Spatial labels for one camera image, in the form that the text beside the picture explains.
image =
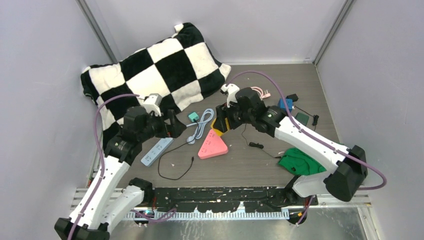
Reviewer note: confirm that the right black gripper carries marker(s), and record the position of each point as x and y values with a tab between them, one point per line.
224	111

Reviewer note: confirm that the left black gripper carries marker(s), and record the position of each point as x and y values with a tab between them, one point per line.
174	130

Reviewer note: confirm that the dark green cube socket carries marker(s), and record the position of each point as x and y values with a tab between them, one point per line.
302	118

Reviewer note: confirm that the yellow cube socket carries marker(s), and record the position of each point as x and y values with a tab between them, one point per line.
220	126

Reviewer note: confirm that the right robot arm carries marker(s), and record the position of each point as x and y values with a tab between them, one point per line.
344	167

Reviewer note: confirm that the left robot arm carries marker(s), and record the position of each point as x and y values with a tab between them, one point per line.
95	217

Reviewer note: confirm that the teal usb charger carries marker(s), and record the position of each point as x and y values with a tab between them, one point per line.
193	117

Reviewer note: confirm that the pink triangular power strip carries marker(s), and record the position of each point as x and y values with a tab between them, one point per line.
212	146

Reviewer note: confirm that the pink round power strip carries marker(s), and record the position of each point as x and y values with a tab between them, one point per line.
263	94

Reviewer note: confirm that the light blue power strip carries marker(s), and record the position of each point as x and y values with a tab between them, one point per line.
161	146

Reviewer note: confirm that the black white checkered pillow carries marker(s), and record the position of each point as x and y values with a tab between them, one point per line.
180	68

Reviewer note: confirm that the blue cube socket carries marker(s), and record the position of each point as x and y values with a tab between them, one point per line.
286	104

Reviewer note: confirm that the green cloth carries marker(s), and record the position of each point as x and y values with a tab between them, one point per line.
297	162

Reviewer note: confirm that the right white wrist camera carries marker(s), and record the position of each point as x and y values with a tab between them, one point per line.
230	90

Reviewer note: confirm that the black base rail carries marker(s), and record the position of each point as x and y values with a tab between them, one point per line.
254	199

